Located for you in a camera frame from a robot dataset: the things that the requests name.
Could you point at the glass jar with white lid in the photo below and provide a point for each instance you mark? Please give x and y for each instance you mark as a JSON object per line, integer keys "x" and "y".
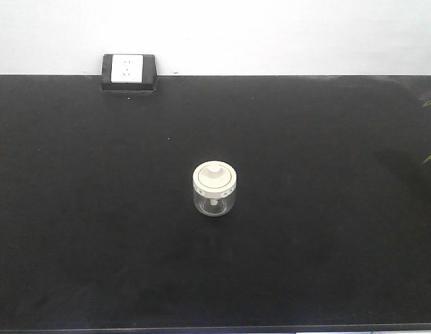
{"x": 214, "y": 188}

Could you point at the black white power outlet box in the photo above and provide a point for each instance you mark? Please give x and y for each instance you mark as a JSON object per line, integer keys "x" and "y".
{"x": 128, "y": 73}

